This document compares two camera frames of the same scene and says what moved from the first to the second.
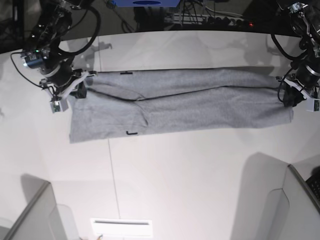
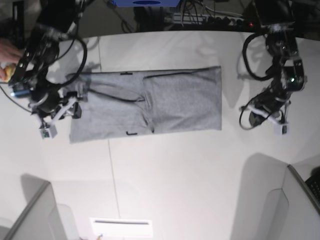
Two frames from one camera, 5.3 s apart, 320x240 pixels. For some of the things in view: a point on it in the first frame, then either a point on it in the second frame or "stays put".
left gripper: x=61 y=74 to x=44 y=100
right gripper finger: x=293 y=96 to x=255 y=119
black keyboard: x=313 y=182 stays put
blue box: x=148 y=3 stays put
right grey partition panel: x=281 y=205 stays put
